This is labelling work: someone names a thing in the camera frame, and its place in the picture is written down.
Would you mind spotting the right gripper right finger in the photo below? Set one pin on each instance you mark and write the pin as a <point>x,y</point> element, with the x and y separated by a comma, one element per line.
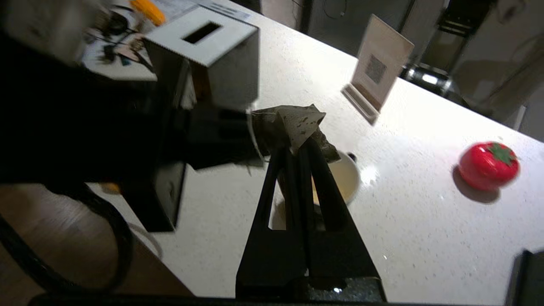
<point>340,255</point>

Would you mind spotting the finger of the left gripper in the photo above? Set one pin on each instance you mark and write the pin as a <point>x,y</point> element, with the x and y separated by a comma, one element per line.
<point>221,155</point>
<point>216,123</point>

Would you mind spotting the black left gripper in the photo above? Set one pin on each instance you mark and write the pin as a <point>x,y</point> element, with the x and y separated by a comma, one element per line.
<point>85,127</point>

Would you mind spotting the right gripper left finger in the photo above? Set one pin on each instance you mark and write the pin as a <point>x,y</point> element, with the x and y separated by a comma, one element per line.
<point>272,255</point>

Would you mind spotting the grey tea bag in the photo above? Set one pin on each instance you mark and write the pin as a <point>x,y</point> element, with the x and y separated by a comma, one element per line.
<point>293,123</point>

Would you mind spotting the black tissue box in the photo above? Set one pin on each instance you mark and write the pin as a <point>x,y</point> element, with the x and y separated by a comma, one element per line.
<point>225,68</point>

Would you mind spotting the orange fluffy cloth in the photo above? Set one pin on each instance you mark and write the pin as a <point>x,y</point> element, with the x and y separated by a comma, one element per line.
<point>111,188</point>

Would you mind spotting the black ceramic cup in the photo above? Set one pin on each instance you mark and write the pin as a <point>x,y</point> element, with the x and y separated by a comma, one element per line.
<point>344,178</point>

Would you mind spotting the black power plug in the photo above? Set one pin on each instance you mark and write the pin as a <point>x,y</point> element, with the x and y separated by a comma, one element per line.
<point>108,53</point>

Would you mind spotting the brown paper packet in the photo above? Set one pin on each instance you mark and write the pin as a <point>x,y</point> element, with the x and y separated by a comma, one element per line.
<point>129,49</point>

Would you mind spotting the black computer mouse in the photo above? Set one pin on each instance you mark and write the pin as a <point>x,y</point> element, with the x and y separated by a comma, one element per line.
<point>115,24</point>

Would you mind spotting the printed paper sheet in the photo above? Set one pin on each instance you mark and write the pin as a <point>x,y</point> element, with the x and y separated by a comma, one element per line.
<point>191,6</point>

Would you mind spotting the yellow toy corn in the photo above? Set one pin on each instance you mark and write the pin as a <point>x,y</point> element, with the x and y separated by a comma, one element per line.
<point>148,10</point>

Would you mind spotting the QR code sign stand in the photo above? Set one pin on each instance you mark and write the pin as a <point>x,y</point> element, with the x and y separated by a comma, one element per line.
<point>378,68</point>

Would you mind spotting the red tomato-shaped timer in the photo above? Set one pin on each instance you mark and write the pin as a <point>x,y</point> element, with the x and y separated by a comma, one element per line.
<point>486,165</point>

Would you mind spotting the black compartment organizer box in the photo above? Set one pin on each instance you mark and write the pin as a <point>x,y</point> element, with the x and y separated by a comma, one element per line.
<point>527,280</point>

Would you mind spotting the black teleoperation stand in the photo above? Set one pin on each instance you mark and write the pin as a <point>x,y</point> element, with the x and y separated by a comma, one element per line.
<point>459,25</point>

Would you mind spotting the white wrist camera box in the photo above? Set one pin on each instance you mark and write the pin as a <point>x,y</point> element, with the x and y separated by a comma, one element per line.
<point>38,29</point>

